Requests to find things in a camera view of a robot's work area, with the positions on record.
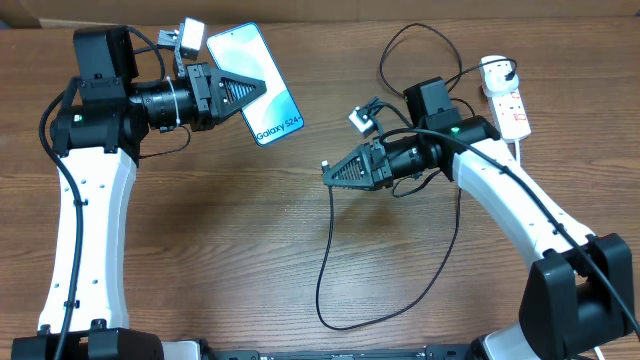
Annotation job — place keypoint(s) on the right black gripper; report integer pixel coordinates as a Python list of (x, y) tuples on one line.
[(367, 156)]

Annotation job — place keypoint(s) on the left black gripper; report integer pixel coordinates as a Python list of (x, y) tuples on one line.
[(206, 84)]

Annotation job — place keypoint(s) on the blue Galaxy smartphone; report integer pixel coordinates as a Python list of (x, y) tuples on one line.
[(268, 106)]

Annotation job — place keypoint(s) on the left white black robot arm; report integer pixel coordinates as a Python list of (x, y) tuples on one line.
[(93, 132)]

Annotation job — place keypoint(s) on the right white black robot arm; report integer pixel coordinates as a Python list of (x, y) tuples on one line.
[(580, 290)]

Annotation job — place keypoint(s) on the white charger plug adapter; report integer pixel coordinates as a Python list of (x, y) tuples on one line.
[(494, 72)]

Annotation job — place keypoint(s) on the white power strip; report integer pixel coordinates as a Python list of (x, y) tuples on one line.
[(509, 115)]

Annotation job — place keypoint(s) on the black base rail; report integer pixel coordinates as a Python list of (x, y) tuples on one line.
[(430, 352)]

